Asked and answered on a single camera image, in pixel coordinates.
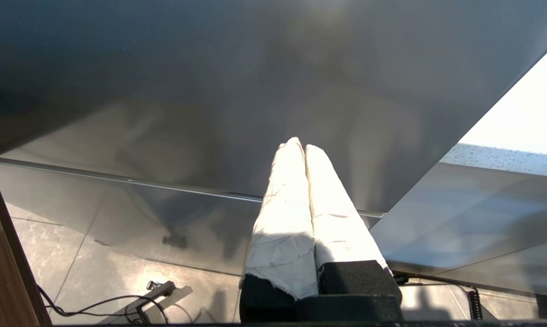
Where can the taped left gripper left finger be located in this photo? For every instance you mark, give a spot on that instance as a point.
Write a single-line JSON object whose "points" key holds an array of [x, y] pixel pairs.
{"points": [[282, 236]]}

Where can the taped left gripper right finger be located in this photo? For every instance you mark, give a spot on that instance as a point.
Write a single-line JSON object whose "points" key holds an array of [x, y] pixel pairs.
{"points": [[341, 227]]}

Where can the grey cabinet door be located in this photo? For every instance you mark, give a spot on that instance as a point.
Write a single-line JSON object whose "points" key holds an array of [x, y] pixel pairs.
{"points": [[482, 218]]}

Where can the stainless steel appliance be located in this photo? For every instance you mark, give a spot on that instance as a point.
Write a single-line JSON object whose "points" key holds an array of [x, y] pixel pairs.
{"points": [[210, 91]]}

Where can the brown wooden panel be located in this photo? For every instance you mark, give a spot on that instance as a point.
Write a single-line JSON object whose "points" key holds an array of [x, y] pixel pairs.
{"points": [[5, 272]]}

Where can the small metal bracket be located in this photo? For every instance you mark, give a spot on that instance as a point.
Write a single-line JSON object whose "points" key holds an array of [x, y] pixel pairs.
{"points": [[162, 288]]}

